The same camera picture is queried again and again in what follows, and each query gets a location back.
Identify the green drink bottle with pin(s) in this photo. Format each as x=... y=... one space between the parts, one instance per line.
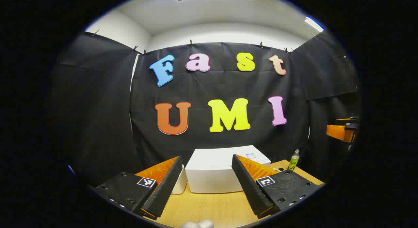
x=294 y=161

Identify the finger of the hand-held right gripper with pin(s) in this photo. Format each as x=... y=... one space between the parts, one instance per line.
x=336 y=131

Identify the black backdrop cloth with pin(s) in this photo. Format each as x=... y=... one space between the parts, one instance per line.
x=98 y=107

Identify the white toaster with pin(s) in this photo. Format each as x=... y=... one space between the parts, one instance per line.
x=180 y=182

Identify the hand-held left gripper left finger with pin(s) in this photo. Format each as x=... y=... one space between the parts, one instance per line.
x=165 y=185

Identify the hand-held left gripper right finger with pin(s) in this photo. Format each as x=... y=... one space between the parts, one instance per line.
x=249 y=188

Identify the white microwave oven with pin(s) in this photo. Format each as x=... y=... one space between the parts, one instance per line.
x=212 y=169

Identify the small ceiling light panel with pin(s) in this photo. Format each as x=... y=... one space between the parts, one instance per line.
x=314 y=24

